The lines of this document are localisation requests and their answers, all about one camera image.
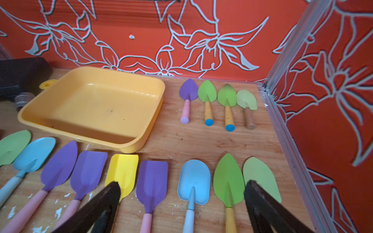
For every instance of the yellow plastic storage box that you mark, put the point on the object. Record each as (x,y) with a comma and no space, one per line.
(112,109)

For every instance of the green shovel yellow handle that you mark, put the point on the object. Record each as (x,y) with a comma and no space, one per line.
(228,98)
(229,186)
(208,94)

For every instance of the pale green shovel wooden handle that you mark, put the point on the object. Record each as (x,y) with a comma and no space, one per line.
(247,101)

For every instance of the purple pointed shovel pink handle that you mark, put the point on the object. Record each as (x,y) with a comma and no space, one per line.
(56,172)

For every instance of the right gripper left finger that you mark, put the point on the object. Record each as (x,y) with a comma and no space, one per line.
(97,215)

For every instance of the purple square shovel pink handle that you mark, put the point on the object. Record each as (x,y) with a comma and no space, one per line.
(151,189)

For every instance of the black plastic tool case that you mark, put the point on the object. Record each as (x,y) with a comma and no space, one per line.
(23,75)

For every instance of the light blue shovel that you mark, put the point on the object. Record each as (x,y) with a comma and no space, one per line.
(194,187)
(30,160)

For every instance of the metal valve fitting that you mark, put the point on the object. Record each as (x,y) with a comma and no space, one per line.
(22,99)

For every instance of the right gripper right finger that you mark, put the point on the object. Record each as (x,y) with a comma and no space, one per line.
(267,215)

